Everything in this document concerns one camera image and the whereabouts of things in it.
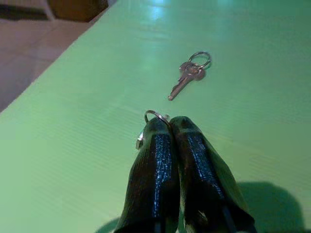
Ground brown wooden furniture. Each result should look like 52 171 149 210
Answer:
47 0 109 23

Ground silver key ring with key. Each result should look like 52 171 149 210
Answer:
135 110 172 149

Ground white furniture leg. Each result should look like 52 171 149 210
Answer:
40 0 55 21

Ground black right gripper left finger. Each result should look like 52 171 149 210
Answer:
113 118 180 233

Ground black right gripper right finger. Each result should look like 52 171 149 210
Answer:
169 116 259 233

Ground silver keys on ring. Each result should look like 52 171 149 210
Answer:
167 51 212 101

